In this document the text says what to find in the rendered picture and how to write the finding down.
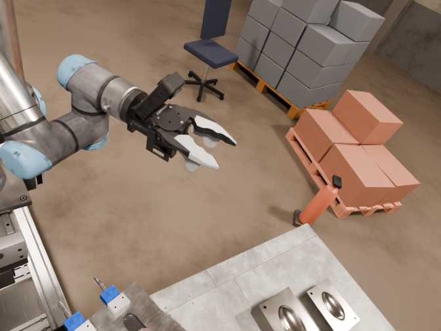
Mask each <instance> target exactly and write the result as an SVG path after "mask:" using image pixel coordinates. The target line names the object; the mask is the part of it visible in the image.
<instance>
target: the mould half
mask: <svg viewBox="0 0 441 331"><path fill-rule="evenodd" d="M122 292H123V293H124V294H125V295H126V296H127V298H128V299H129V300H130V305H129V306H128V307H127V308H125V309H124V310H123V311H122V312H120V314H119V315H117V316H116V317H115V318H114V316H113V315H112V314H111V312H110V311H109V310H108V309H107V306H106V305H105V306H104V307H103V308H101V309H100V310H99V311H97V312H96V313H95V314H94V315H93V316H91V317H90V318H89V321H90V322H91V324H92V325H93V326H94V327H95V329H96V331H128V329H126V327H125V326H124V323H123V319H124V317H125V315H127V314H129V313H132V314H134V315H136V316H137V317H138V318H139V320H140V321H141V322H142V323H143V325H145V327H147V328H149V329H151V330H153V331H186V330H185V329H184V328H183V327H182V326H181V325H180V324H179V323H178V322H177V321H175V320H174V319H172V318H171V317H170V316H169V315H167V314H166V313H164V312H163V311H162V310H161V309H160V308H159V307H158V306H157V305H156V304H155V302H154V301H153V300H152V299H151V297H150V296H149V295H148V294H147V293H146V292H145V291H144V290H143V289H142V287H141V286H140V285H139V284H138V282H137V281H135V282H134V283H132V284H131V285H130V286H129V287H128V288H126V289H125V290H124V291H122Z"/></svg>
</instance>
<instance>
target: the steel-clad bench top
mask: <svg viewBox="0 0 441 331"><path fill-rule="evenodd" d="M327 278H328V279H329V280H330V282H331V283H332V284H333V285H334V287H335V288H336V289H337V291H338V292H339V293H340V294H341V295H342V297H343V298H344V300H345V301H346V302H347V303H348V305H349V306H350V308H351V309H352V310H353V311H354V312H355V314H356V315H357V316H358V318H359V319H360V320H359V321H358V322H357V323H356V324H355V325H354V326H353V327H352V328H351V329H350V330H349V331H395V329H394V328H393V327H392V326H391V325H390V323H389V322H388V320H387V319H386V318H385V317H384V316H383V315H382V313H381V312H380V311H379V310H378V308H376V306H375V305H374V304H373V302H372V301H371V300H370V299H369V298H368V297H367V295H366V294H365V293H364V291H363V290H362V289H361V288H360V287H359V285H358V284H357V283H356V282H355V281H354V279H353V278H352V277H351V276H350V275H349V273H348V272H347V271H346V270H345V268H344V267H343V266H342V265H341V264H340V263H339V261H338V260H337V258H336V257H335V256H334V255H333V254H332V253H331V252H330V250H329V249H328V248H327V246H326V245H325V244H324V243H323V242H322V241H321V239H320V238H319V237H318V236H317V234H316V233H315V232H314V231H313V230H312V228H311V227H310V226H309V224H308V223H306V224H304V225H302V226H300V227H297V228H296V229H293V230H292V231H289V232H287V233H285V234H282V235H280V236H278V237H276V238H273V239H272V240H269V241H267V242H265V243H263V244H261V245H258V246H256V247H254V248H252V249H250V250H247V251H246V252H243V253H241V254H239V255H237V256H234V257H232V258H230V259H227V260H226V261H223V262H222V263H219V264H217V265H215V266H213V267H210V268H208V269H206V270H204V271H202V272H200V273H198V274H196V275H193V276H191V277H189V278H186V279H184V280H182V281H180V282H178V283H176V284H174V285H171V286H169V287H167V288H165V289H162V290H160V291H158V292H156V293H154V294H152V295H150V297H151V299H152V300H153V301H154V302H155V304H156V305H157V306H158V307H159V308H160V309H161V310H162V311H163V312H164V313H166V314H167V315H169V316H170V317H171V318H172V319H174V320H175V321H177V322H178V323H179V324H180V325H181V326H182V327H183V328H184V329H185V330H186V331H261V330H260V328H259V327H258V325H257V323H256V322H255V320H254V318H253V317H252V315H251V312H252V311H253V310H254V309H255V308H256V307H257V306H258V305H260V304H261V303H263V302H264V301H266V300H268V299H269V298H271V297H272V296H275V295H276V294H277V293H279V292H281V291H282V290H284V289H286V288H287V287H289V288H290V289H291V291H292V292H293V293H294V295H295V297H296V298H297V299H298V300H299V302H300V304H301V305H302V306H303V308H304V309H305V311H306V312H307V314H308V316H309V317H310V318H311V319H312V321H313V323H314V324H315V325H316V327H317V328H318V330H319V331H321V330H320V329H319V327H318V325H317V324H316V323H315V322H314V320H313V318H312V317H311V316H310V314H309V313H308V311H307V310H306V308H305V307H304V305H303V304H302V303H301V301H300V299H299V298H300V297H301V296H302V295H303V294H305V293H306V292H307V291H309V290H310V289H312V288H313V287H315V286H316V285H318V284H319V283H321V282H322V281H324V280H325V279H327Z"/></svg>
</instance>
